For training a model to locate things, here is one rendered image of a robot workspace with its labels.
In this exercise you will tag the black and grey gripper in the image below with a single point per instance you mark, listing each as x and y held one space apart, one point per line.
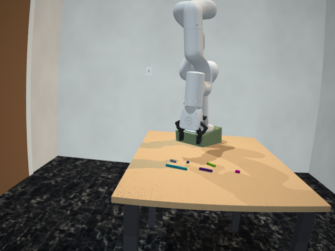
191 119

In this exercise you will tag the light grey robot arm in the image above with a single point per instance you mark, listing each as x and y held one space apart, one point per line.
198 73

